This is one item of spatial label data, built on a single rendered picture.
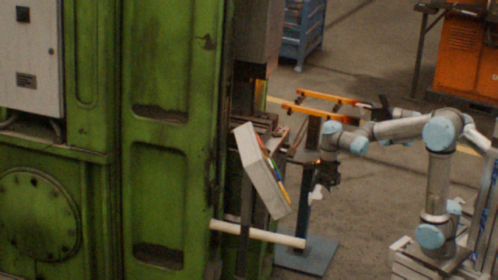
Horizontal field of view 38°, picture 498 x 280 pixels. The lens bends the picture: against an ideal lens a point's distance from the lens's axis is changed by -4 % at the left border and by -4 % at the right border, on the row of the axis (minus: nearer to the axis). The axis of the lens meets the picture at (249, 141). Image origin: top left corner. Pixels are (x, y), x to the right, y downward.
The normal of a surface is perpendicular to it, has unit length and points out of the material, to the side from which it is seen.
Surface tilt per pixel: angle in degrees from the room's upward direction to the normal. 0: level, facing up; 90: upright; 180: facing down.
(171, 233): 90
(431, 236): 98
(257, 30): 90
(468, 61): 95
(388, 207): 0
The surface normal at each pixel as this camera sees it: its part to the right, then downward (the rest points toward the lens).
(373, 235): 0.07, -0.90
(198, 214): -0.29, 0.40
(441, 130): -0.56, 0.20
